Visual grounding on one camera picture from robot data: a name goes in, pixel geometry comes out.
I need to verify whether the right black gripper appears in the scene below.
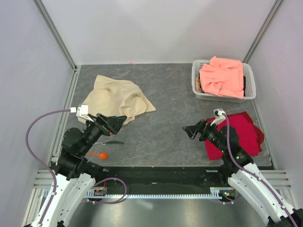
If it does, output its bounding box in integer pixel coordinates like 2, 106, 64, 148
182, 119, 226, 153

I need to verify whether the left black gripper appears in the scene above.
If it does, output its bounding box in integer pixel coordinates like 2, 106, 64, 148
80, 112, 127, 154

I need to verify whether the beige cloth napkin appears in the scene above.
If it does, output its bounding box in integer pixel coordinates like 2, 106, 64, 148
83, 75, 156, 125

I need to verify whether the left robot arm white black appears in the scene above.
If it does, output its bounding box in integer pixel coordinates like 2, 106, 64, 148
30, 113, 127, 227

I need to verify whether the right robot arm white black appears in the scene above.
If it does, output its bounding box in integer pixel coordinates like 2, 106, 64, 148
183, 120, 303, 227

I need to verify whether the red cloth napkin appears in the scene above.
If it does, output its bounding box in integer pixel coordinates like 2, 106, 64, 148
205, 112, 265, 160

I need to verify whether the orange plastic spoon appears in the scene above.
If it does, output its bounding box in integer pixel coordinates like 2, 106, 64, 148
87, 152, 108, 160

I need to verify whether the patterned cloth in basket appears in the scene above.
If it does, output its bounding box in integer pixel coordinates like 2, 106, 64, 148
195, 76, 203, 93

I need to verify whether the salmon pink cloth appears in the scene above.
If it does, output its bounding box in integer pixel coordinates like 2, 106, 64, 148
199, 56, 244, 99

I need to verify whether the dark cloth in basket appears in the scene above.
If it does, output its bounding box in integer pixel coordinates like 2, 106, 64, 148
243, 76, 246, 96

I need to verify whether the white plastic basket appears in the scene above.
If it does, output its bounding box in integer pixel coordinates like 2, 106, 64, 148
192, 56, 256, 103

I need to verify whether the black knife clear handle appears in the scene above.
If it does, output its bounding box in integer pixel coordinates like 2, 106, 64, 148
94, 140, 124, 146

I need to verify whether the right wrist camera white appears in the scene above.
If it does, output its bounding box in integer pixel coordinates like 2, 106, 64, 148
211, 108, 226, 126

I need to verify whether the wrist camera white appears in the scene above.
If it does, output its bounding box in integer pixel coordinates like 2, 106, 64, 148
211, 108, 226, 126
69, 104, 93, 123

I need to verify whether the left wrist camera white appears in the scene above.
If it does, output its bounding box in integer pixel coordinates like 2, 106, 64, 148
69, 104, 93, 123

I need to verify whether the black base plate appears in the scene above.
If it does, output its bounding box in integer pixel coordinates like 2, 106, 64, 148
84, 162, 229, 204

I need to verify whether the white slotted cable duct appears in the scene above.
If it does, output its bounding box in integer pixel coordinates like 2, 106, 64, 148
44, 187, 240, 199

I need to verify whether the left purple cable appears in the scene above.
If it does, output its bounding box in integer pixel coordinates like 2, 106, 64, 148
25, 109, 78, 225

